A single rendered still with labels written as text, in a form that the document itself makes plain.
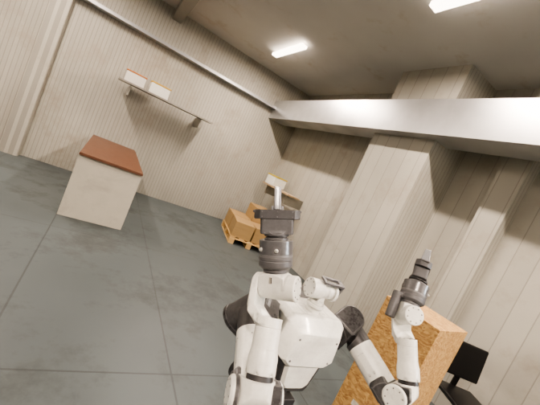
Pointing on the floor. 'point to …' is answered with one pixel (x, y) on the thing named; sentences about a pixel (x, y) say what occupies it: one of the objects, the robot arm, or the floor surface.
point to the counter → (102, 183)
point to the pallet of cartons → (243, 227)
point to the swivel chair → (463, 365)
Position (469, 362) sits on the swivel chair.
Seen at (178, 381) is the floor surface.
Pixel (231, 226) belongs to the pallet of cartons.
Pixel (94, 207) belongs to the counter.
